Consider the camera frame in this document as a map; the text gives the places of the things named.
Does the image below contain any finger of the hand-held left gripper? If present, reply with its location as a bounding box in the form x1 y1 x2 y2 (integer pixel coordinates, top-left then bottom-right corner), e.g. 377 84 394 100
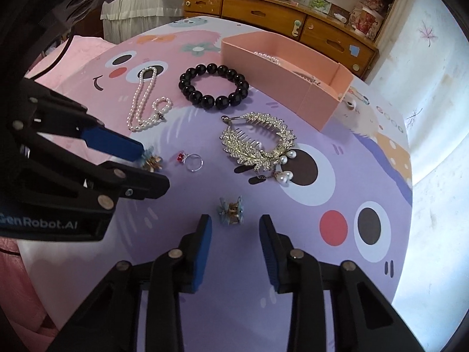
18 80 144 163
10 120 171 210

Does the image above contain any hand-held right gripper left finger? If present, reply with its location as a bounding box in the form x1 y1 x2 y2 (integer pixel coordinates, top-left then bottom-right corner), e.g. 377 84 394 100
46 214 213 352

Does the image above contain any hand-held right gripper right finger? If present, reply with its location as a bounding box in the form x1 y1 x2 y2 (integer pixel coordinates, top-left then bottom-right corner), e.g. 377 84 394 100
258 214 422 352

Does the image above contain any gold flower hair clip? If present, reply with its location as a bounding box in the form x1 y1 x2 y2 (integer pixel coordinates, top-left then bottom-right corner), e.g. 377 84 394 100
141 148 164 172

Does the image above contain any blue flower hair clip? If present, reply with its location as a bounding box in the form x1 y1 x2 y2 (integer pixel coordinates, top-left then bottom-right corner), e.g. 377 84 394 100
218 196 245 225

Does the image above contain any pink cardboard box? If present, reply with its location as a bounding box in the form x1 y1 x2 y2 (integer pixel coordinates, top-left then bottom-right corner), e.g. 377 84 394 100
220 31 355 133

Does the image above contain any cartoon printed mat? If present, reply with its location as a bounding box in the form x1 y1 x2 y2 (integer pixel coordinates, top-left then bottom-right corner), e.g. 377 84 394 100
22 15 415 352

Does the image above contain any silver leaf hair comb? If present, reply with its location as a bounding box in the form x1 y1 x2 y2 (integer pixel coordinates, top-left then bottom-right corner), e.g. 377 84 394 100
219 111 298 189

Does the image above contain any white lace bed skirt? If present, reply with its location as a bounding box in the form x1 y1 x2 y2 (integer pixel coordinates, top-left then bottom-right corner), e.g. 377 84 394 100
100 0 195 43

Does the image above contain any wooden dresser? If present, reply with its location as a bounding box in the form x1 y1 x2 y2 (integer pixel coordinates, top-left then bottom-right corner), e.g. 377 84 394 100
183 0 380 80

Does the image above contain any floral ceramic pot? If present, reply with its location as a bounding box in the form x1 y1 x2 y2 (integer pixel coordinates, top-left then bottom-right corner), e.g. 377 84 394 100
348 1 386 40

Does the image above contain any white pearl necklace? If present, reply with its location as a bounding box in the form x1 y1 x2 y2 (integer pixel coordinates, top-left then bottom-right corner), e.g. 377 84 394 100
126 65 173 133

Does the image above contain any silver ring with red stone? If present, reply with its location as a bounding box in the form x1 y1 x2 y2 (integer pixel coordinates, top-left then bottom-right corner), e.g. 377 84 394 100
177 151 204 172

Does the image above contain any black bead bracelet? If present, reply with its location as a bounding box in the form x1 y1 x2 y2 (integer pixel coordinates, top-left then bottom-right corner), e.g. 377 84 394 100
178 63 250 110

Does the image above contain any white pearl bracelet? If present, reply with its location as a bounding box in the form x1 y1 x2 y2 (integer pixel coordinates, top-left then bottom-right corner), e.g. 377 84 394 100
254 52 283 65

